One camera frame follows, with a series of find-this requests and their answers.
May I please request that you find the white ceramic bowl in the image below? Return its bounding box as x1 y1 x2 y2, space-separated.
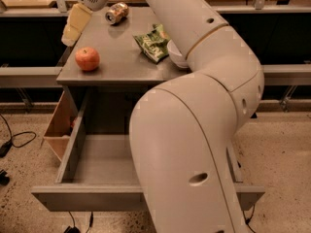
167 40 189 69

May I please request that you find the grey open top drawer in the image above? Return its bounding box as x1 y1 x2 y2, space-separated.
32 88 264 213

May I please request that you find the crushed soda can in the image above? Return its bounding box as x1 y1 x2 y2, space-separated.
105 2 129 25

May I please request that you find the cardboard box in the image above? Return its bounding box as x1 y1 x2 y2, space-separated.
44 91 78 160

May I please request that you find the black floor cable left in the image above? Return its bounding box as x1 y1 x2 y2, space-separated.
0 113 38 158

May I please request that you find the red apple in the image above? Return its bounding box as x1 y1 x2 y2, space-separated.
75 47 100 72

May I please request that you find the black cable right floor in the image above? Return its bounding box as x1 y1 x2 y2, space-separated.
242 204 258 233

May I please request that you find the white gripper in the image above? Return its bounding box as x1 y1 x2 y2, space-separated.
61 0 108 47

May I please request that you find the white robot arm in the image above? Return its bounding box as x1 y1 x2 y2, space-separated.
129 0 264 233

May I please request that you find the black cable under drawer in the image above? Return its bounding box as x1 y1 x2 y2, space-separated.
63 211 95 233

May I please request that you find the green chip bag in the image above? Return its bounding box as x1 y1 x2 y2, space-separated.
134 24 170 64

